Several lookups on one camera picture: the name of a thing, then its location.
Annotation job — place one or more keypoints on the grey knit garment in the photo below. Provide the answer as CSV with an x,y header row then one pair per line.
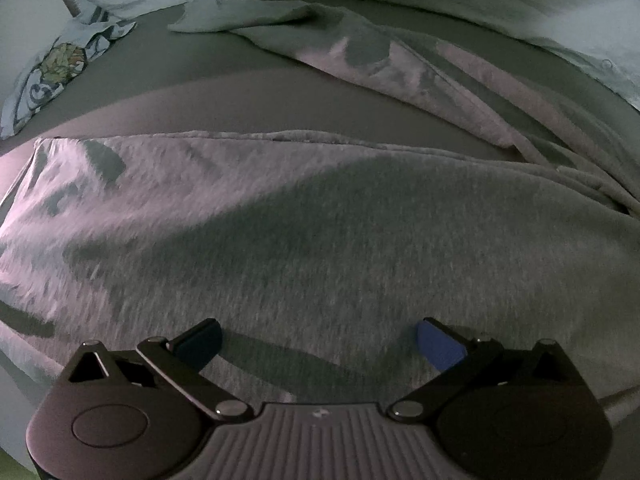
x,y
300,235

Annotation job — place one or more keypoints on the white cartoon printed cloth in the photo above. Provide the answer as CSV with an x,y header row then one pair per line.
x,y
60,60

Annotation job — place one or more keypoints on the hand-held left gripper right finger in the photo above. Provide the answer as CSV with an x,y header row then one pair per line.
x,y
440,345

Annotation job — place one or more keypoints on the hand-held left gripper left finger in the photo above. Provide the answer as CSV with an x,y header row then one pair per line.
x,y
199,344

